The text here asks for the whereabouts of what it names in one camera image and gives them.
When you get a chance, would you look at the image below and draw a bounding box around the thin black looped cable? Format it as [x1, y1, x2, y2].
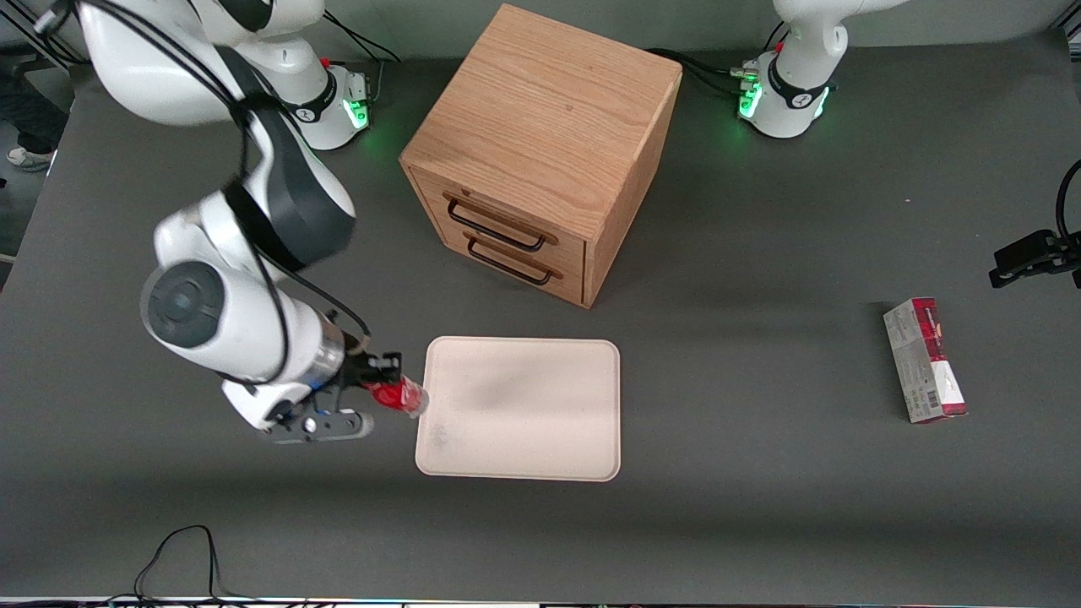
[106, 524, 254, 607]

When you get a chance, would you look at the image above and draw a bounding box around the grey and red carton box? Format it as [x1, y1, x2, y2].
[883, 296, 970, 425]

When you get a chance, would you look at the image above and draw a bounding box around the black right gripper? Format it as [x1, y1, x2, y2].
[325, 346, 405, 408]

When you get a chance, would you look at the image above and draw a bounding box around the long black drawer handle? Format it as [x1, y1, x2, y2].
[445, 197, 547, 253]

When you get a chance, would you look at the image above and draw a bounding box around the beige plastic tray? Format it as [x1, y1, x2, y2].
[415, 336, 622, 483]

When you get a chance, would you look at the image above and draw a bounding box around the black left arm base cable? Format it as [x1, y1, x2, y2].
[646, 48, 748, 99]

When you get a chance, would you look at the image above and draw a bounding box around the red coke bottle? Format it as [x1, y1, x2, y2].
[365, 377, 430, 420]

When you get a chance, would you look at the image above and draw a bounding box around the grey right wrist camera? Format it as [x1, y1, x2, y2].
[269, 409, 375, 446]

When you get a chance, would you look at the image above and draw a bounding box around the short black drawer handle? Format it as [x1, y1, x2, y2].
[466, 236, 555, 286]

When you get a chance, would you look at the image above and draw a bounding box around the black arm base cable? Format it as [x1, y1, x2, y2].
[318, 13, 405, 106]
[646, 48, 748, 99]

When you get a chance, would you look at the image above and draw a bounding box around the wooden drawer cabinet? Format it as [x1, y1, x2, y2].
[399, 3, 683, 310]

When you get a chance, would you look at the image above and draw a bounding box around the dark trouser leg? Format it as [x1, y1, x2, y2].
[0, 72, 73, 155]

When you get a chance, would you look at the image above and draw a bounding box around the black right arm base cable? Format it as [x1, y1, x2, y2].
[318, 13, 405, 106]

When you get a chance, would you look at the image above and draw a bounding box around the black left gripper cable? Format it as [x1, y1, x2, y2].
[1055, 158, 1081, 240]

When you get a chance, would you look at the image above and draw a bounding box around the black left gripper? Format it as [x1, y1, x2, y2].
[988, 230, 1081, 290]

